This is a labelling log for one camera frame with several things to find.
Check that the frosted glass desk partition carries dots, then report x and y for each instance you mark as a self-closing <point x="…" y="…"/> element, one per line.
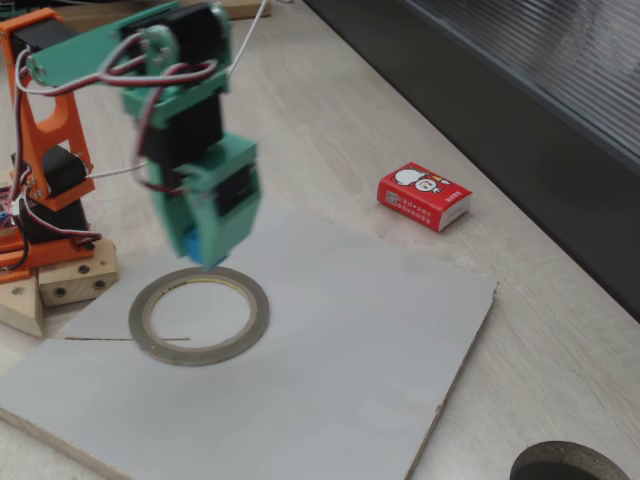
<point x="550" y="100"/>

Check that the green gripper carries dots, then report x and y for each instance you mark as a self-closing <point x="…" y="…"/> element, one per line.
<point x="204" y="235"/>

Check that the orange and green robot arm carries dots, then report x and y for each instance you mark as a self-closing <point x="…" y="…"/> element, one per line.
<point x="75" y="55"/>

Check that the small blue cube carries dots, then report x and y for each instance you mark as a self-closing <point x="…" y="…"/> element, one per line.
<point x="197" y="248"/>

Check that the white chipboard panel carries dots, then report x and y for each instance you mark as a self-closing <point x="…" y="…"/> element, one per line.
<point x="325" y="350"/>

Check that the red cartoon printed box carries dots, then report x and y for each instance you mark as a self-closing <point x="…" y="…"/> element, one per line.
<point x="425" y="200"/>

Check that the wooden base block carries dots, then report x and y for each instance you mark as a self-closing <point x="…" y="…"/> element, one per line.
<point x="75" y="285"/>

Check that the red controller circuit board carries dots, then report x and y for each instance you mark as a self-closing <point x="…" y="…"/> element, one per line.
<point x="7" y="205"/>

